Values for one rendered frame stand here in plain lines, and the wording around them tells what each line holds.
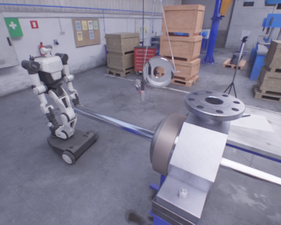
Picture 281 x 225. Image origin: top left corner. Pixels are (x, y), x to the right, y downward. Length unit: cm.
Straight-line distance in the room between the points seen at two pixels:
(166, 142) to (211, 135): 22
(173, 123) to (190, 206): 38
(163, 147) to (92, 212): 136
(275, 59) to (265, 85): 62
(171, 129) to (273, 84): 437
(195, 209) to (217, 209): 141
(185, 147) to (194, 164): 8
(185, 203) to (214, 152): 24
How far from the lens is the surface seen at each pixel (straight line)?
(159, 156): 85
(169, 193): 76
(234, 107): 78
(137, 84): 205
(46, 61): 212
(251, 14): 1393
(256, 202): 238
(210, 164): 74
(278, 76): 500
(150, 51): 559
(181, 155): 75
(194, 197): 77
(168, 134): 83
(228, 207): 220
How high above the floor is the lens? 173
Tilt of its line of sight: 30 degrees down
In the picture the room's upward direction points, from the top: straight up
